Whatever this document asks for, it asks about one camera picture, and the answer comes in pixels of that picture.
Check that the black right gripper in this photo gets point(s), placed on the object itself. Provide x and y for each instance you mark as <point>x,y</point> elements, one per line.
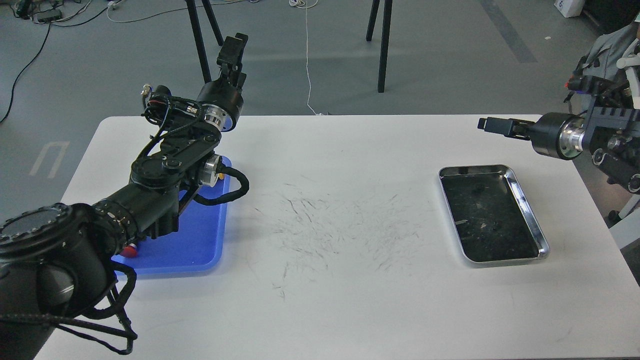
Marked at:
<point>555,134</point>

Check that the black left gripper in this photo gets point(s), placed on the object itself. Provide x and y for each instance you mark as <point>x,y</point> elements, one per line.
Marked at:
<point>221,101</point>

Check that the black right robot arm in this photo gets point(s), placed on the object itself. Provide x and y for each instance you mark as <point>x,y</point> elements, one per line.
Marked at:
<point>608,130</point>

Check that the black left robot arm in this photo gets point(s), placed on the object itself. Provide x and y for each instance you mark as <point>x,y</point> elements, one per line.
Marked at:
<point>57,267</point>

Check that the black tripod legs left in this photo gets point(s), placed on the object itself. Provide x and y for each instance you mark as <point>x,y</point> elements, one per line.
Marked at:
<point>197,34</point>

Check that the black tripod legs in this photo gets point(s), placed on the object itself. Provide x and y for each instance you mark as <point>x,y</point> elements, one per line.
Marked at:
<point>387,16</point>
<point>197,34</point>

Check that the silver metal tray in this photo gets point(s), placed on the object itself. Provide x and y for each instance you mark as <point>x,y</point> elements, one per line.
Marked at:
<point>494,222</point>

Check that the grey backpack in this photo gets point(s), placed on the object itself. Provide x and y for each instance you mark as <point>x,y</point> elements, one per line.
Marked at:
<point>612,50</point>

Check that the white box on floor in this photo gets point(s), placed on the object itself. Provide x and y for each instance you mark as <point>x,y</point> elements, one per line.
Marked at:
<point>569,8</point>

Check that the black tripod legs right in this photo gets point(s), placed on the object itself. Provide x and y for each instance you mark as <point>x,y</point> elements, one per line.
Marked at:
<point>387,16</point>

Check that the blue plastic tray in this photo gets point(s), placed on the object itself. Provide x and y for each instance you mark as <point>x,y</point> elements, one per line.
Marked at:
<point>196,247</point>

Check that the white chair frame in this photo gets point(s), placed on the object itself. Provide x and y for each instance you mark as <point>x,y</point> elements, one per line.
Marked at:
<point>627,230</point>

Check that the red push button switch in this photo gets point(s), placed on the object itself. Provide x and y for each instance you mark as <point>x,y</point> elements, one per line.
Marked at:
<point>130,251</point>

